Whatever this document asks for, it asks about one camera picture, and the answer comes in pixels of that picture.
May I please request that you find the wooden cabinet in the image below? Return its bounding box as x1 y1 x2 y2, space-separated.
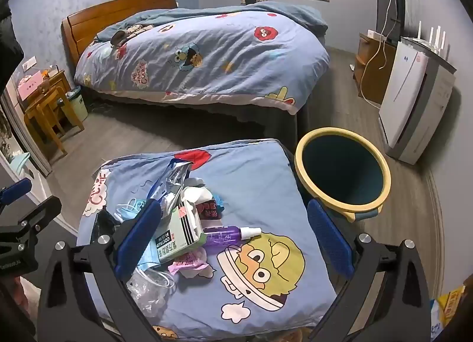
353 31 398 106

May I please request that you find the black television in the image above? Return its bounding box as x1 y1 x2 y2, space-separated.
376 0 407 45

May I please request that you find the yellow carton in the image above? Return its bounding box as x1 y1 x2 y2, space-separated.
438 285 466 322

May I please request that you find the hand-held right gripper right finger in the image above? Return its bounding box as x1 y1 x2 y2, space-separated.
307 199 433 342

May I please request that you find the wooden bed headboard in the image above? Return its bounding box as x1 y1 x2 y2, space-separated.
61 0 179 65

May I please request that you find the wooden stool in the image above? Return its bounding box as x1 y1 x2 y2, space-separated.
24 85 85 156

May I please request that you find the white router with antennas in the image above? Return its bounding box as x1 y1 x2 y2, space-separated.
404 20 452 59

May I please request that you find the blue bin with yellow rim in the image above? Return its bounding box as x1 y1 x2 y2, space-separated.
294 128 392 221

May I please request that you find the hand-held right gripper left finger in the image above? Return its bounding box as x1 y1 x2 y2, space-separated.
37 198 174 342

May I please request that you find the blue white printed carton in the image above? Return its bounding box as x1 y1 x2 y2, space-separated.
430 299 445 331

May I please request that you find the white paper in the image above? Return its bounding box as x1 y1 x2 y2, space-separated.
177 266 216 280

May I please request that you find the white air purifier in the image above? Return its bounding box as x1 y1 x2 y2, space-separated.
379 37 457 165

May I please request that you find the white cable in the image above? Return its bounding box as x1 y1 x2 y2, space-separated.
360 0 405 108

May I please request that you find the dark bed base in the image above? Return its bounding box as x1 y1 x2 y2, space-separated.
81 85 309 143

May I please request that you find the blue paper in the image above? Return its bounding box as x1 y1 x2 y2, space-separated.
114 198 154 222

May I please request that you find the blue cartoon printed duvet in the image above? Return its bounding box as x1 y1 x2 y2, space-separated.
74 1 330 115

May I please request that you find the blue cartoon printed cushion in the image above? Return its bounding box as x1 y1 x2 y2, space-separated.
76 138 338 341

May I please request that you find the silver foil packet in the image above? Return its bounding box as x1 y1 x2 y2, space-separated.
148 159 193 209

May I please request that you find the pink box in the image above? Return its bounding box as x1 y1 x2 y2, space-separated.
17 70 47 100

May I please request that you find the white tissue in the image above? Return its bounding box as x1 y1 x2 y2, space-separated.
181 177 211 206

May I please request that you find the red black wrapper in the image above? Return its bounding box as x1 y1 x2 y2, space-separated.
196 199 224 220

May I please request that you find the blue face mask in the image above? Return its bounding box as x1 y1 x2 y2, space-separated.
137 238 167 272

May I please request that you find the purple spray bottle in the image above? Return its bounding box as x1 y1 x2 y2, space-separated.
203 227 262 248

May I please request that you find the pale green waste bin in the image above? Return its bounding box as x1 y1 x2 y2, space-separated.
61 87 88 122

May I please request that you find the green white carton box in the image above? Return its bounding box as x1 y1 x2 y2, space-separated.
151 203 208 265

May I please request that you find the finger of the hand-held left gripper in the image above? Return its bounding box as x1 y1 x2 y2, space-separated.
0 196 63 237
0 178 33 209

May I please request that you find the wooden nightstand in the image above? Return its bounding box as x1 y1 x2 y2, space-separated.
15 70 72 113

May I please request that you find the pink paper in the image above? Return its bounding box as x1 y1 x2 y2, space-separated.
168 248 209 276

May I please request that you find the clear plastic wrap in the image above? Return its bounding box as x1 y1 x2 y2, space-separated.
127 266 176 304

